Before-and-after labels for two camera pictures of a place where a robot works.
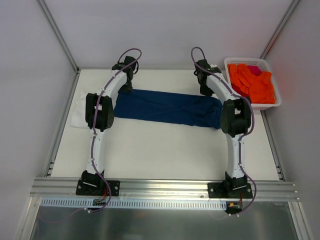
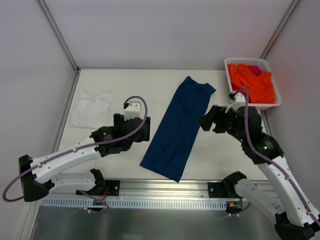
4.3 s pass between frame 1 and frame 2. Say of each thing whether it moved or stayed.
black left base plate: stayed
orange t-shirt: stayed
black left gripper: moved
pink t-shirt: stayed
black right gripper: moved
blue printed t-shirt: moved
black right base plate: stayed
